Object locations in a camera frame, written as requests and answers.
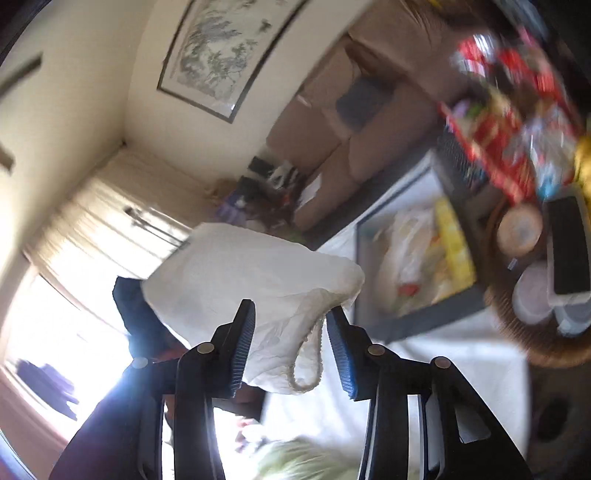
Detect framed ink painting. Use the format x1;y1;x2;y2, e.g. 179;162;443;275
156;0;311;125

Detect sheer white curtain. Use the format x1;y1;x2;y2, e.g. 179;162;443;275
27;151;219;302

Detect red snack bag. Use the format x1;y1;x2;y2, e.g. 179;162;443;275
440;99;542;205

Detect black remote control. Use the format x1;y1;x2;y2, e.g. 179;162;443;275
436;131;491;186

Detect round beige lid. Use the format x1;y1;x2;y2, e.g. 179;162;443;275
497;206;544;256

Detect dark wooden desktop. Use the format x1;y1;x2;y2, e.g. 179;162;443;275
522;351;591;472

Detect black smartphone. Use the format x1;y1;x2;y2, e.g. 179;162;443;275
546;196;591;297

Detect white plastic container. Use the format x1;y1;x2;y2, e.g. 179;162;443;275
511;266;557;326

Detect dark blue cushion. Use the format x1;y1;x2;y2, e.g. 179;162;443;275
335;78;387;128

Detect black framed white tray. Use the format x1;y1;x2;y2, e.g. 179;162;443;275
354;163;491;343

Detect wicker basket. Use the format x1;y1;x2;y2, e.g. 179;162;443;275
483;194;591;368

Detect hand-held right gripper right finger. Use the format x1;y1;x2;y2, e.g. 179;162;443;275
327;305;528;480

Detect white drawstring bag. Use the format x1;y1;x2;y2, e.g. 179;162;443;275
140;222;366;396

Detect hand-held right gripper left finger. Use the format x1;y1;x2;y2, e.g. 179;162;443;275
50;299;256;480

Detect brown sofa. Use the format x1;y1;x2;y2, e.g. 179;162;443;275
267;9;445;232

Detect clear plastic bag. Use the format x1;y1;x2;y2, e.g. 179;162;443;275
378;209;445;315

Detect pale green cloth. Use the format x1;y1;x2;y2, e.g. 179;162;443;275
251;436;366;480

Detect dark hanging clothes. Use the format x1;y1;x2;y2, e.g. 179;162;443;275
16;357;80;422

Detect white tablecloth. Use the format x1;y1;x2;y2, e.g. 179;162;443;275
259;152;533;480

